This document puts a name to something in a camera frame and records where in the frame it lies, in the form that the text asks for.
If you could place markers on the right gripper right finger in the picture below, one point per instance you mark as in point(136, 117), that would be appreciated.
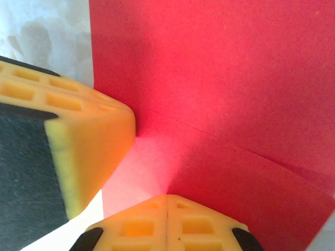
point(199, 230)

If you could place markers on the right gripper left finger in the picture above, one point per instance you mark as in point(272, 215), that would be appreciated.
point(136, 230)

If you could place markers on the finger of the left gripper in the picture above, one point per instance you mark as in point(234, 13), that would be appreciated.
point(78, 130)

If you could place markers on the red square paper sheet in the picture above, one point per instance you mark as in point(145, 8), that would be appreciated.
point(222, 78)

